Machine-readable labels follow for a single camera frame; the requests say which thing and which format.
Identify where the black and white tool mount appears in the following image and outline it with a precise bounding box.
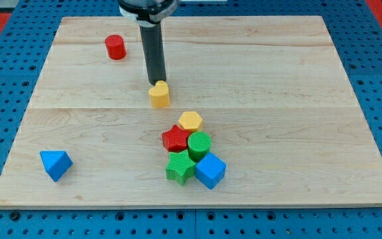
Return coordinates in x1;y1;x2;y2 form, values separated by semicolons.
117;0;179;27

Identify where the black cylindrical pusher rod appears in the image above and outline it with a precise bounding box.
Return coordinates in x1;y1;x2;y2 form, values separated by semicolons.
140;23;166;86

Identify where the yellow heart block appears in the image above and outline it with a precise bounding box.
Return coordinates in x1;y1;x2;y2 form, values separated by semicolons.
149;80;170;108

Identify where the yellow hexagon block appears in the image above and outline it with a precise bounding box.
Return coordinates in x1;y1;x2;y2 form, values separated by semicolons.
178;111;203;133

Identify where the red cylinder block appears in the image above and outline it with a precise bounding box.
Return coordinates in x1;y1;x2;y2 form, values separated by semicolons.
104;35;127;60

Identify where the red star block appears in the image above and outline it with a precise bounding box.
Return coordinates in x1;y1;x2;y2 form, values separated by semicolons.
161;125;191;153

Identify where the green cylinder block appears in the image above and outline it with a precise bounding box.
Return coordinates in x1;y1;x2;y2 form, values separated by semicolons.
188;131;212;162

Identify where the wooden board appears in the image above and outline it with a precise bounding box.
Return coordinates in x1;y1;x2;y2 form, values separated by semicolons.
0;16;382;210

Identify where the green star block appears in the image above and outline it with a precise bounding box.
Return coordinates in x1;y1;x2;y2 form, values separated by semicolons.
165;149;196;186

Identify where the blue cube block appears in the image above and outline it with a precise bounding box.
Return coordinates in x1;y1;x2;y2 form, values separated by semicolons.
196;153;227;190

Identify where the blue triangle block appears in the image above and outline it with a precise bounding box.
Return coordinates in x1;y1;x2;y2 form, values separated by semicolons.
40;151;73;182

